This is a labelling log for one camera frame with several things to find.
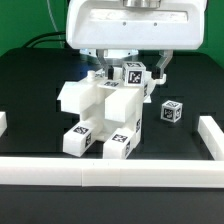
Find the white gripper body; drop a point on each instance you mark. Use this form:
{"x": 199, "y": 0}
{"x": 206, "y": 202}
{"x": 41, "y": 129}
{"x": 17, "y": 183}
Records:
{"x": 136, "y": 24}

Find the white left fence bar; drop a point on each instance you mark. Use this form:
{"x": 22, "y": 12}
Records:
{"x": 3, "y": 122}

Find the white fence bar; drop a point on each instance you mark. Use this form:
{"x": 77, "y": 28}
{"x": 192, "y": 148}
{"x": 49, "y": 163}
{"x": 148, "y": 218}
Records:
{"x": 213, "y": 137}
{"x": 3, "y": 122}
{"x": 119, "y": 173}

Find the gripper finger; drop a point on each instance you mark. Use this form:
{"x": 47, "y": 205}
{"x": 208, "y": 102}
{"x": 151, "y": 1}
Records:
{"x": 107, "y": 62}
{"x": 165, "y": 58}

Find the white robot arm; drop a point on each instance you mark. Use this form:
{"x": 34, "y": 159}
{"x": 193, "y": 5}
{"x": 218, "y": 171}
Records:
{"x": 113, "y": 55}

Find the white front fence bar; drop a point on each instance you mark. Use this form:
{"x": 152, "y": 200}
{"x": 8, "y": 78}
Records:
{"x": 119, "y": 173}

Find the white right fence bar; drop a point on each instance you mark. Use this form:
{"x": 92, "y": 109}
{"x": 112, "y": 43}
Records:
{"x": 213, "y": 137}

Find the white tagged cube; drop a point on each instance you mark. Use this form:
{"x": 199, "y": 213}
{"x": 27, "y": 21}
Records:
{"x": 171, "y": 111}
{"x": 133, "y": 73}

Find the white chair back frame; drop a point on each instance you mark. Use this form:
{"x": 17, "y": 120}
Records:
{"x": 75, "y": 96}

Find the white chair seat part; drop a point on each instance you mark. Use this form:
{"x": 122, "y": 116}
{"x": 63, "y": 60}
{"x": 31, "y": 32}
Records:
{"x": 115, "y": 106}

